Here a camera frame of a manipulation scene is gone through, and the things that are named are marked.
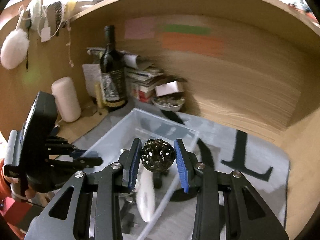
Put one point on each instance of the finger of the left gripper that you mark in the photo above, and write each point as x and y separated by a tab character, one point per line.
76	164
59	146

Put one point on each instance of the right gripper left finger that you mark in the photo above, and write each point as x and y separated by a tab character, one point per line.
67	216

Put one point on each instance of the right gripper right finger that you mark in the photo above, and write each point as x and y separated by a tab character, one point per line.
227	200

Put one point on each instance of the white handheld massager device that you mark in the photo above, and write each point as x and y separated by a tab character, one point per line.
145	195

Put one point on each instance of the black gold perforated ball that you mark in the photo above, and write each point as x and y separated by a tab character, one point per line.
157	155

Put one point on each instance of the black usb adapter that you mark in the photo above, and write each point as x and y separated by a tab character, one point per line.
157	178

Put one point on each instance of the person left hand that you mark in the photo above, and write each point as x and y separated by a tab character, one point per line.
8	183

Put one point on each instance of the cream cylindrical speaker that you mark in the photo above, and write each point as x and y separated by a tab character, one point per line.
66	99

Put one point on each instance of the grey rug with letters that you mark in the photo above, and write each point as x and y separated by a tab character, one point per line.
222	148

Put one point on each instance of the clear plastic storage bin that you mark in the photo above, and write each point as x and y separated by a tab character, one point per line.
144	126

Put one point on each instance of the yellow lip balm tube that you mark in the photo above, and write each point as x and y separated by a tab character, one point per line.
98	95

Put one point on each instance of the white handwritten note paper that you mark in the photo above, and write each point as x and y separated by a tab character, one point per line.
92	74

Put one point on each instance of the dark wine bottle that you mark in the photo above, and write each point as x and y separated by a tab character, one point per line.
112	73

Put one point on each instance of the stack of books papers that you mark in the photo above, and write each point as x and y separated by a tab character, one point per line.
142	76

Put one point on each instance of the white fluffy pompom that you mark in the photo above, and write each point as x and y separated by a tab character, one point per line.
14	49

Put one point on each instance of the white bowl of trinkets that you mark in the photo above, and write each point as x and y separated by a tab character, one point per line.
169	103

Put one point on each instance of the pink sticky note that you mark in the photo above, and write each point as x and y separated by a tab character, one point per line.
142	28

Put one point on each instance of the green sticky note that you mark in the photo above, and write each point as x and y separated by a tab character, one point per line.
186	29

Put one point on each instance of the orange sticky note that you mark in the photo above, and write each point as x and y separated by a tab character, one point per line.
198	44

